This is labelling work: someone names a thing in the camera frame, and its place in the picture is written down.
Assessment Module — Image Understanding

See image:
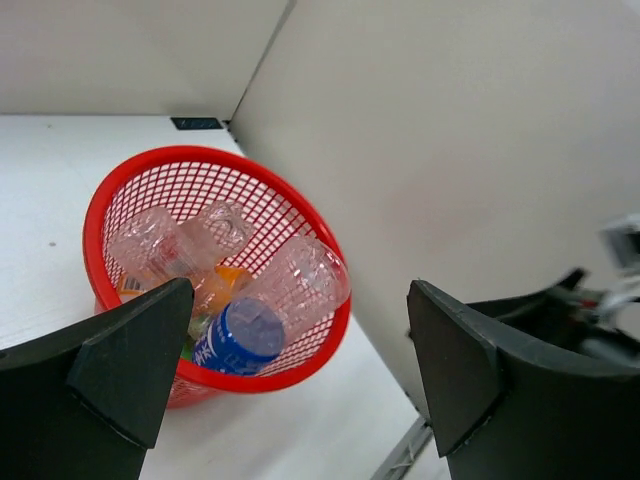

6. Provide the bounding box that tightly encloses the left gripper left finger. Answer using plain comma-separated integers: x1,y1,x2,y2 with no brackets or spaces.
1,278,194,479

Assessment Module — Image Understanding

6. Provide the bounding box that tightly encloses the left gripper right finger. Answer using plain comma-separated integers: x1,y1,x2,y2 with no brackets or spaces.
407,280,639,479

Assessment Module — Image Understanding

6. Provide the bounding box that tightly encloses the orange patterned plastic bottle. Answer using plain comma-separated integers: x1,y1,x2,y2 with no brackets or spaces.
116,273,164,303

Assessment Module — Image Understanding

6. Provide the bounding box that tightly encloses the green plastic bottle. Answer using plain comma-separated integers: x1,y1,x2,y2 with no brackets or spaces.
181,314,213,361

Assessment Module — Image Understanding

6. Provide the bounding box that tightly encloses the red label clear bottle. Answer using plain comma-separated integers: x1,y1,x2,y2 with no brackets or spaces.
107,206,198,289

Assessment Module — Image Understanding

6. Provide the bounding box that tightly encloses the blue label clear bottle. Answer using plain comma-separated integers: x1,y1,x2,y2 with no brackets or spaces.
191,236,351,376

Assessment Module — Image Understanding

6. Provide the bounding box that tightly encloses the red mesh plastic bin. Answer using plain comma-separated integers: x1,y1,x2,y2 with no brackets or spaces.
82,145,353,409

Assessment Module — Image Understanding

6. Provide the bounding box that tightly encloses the black corner label right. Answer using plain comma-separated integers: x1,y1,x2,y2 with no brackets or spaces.
170,117,224,131

